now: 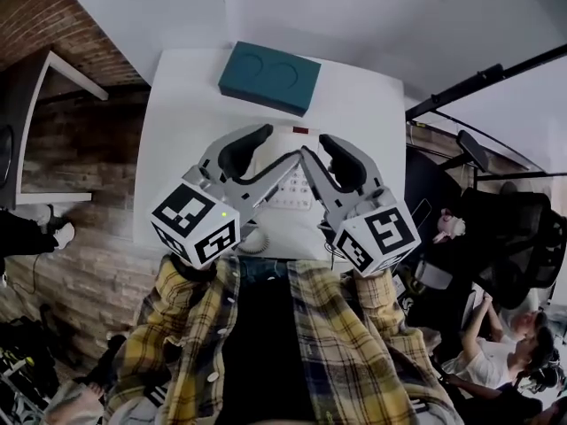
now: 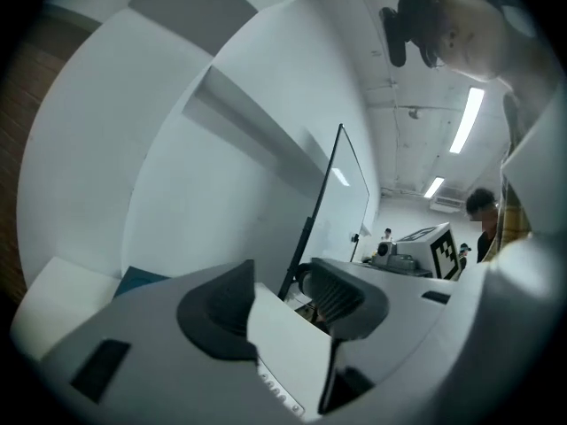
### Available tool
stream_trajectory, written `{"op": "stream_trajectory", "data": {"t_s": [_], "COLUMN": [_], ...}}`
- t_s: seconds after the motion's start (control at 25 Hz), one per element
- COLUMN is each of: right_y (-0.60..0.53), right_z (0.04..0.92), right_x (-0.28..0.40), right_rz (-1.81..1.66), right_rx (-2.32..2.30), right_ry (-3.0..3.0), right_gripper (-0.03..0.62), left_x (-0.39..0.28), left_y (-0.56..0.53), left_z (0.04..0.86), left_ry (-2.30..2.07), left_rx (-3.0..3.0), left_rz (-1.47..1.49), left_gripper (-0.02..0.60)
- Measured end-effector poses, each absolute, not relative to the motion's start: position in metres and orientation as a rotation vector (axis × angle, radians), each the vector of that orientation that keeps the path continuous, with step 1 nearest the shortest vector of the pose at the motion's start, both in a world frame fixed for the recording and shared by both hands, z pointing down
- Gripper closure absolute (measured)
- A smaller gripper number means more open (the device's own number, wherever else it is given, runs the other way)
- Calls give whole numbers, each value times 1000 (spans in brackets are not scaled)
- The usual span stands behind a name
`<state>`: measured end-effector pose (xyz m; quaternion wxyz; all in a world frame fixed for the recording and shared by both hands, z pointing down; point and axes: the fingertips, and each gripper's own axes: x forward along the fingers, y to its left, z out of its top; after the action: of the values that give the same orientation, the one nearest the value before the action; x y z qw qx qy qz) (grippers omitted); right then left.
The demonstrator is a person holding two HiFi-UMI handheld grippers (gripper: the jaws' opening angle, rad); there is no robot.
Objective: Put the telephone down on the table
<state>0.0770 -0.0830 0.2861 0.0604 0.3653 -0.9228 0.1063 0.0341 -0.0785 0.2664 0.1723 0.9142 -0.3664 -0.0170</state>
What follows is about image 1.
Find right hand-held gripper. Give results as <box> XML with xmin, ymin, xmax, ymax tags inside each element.
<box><xmin>300</xmin><ymin>133</ymin><xmax>423</xmax><ymax>279</ymax></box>

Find black office chair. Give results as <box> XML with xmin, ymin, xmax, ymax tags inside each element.
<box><xmin>459</xmin><ymin>182</ymin><xmax>567</xmax><ymax>312</ymax></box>

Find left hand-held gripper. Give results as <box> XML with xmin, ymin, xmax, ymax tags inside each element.
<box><xmin>150</xmin><ymin>123</ymin><xmax>303</xmax><ymax>269</ymax></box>

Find white table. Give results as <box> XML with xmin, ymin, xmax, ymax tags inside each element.
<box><xmin>131</xmin><ymin>48</ymin><xmax>408</xmax><ymax>261</ymax></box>

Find person's torso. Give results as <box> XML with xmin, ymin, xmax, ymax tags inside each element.
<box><xmin>105</xmin><ymin>257</ymin><xmax>451</xmax><ymax>425</ymax></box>

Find pink plush toy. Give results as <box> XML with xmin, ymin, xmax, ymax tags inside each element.
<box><xmin>431</xmin><ymin>207</ymin><xmax>467</xmax><ymax>244</ymax></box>

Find person's left forearm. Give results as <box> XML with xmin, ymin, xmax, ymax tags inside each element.
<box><xmin>115</xmin><ymin>254</ymin><xmax>231</xmax><ymax>398</ymax></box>

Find white shelf frame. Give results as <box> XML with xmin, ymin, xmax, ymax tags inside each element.
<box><xmin>14</xmin><ymin>50</ymin><xmax>110</xmax><ymax>206</ymax></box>

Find white telephone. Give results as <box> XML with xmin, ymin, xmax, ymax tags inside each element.
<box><xmin>250</xmin><ymin>124</ymin><xmax>324</xmax><ymax>214</ymax></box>

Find black metal pole frame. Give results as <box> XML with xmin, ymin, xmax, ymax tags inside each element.
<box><xmin>404</xmin><ymin>42</ymin><xmax>567</xmax><ymax>117</ymax></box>

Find white coiled telephone cord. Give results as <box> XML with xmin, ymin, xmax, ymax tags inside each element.
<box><xmin>237</xmin><ymin>226</ymin><xmax>272</xmax><ymax>257</ymax></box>

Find thin black cable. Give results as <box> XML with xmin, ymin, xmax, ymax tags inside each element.
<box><xmin>12</xmin><ymin>251</ymin><xmax>43</xmax><ymax>294</ymax></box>

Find black bag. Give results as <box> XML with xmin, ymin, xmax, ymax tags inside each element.
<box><xmin>0</xmin><ymin>315</ymin><xmax>59</xmax><ymax>400</ymax></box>

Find person's right forearm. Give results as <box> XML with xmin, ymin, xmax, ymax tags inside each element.
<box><xmin>351</xmin><ymin>268</ymin><xmax>440</xmax><ymax>374</ymax></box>

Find teal foam box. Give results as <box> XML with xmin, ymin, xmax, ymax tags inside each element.
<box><xmin>217</xmin><ymin>40</ymin><xmax>322</xmax><ymax>119</ymax></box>

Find black padded armrest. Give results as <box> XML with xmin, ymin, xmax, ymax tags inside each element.
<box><xmin>455</xmin><ymin>129</ymin><xmax>491</xmax><ymax>174</ymax></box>

